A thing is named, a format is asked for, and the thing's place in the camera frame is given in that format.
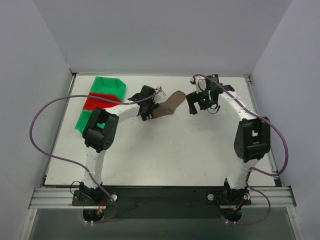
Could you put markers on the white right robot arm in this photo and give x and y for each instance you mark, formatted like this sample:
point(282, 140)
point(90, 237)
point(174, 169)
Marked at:
point(253, 136)

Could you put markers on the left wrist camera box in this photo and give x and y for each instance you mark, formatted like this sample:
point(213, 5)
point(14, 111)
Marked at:
point(159, 93)

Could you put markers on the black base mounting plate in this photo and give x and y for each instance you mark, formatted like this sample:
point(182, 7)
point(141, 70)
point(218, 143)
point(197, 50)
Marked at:
point(162, 203)

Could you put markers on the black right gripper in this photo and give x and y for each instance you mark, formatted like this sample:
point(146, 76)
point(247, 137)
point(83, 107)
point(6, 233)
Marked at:
point(194, 99)

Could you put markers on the green plastic bin far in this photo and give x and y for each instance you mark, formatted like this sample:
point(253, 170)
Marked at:
point(109, 85)

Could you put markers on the green plastic bin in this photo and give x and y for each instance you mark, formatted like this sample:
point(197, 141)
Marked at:
point(82, 120)
point(109, 85)

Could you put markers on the aluminium front frame rail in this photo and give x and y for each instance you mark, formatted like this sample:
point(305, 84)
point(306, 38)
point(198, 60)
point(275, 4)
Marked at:
point(59, 198)

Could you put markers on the green plastic bin near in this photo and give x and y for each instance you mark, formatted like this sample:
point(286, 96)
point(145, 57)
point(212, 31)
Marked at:
point(82, 120)

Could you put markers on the tan sock with striped cuff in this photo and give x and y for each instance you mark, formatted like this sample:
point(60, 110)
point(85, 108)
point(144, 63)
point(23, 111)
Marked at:
point(169, 106)

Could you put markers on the red plastic bin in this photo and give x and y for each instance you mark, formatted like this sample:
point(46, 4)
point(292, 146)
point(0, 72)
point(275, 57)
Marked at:
point(92, 103)

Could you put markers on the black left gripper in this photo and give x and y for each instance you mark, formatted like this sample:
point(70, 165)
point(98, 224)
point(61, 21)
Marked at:
point(147, 108)

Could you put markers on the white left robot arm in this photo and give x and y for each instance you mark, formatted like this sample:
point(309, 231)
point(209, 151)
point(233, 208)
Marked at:
point(100, 131)

